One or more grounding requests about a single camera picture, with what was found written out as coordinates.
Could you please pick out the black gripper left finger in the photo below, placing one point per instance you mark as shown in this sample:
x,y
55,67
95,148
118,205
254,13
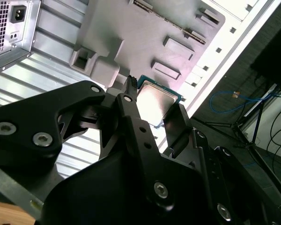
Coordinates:
x,y
25,122

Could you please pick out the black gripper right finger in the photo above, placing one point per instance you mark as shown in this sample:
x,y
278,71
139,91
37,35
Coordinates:
x,y
178,126

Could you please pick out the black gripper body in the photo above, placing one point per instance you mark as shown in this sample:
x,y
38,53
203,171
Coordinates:
x,y
96,199

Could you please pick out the silver CPU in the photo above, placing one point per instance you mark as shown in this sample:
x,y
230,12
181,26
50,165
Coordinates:
x,y
154,103

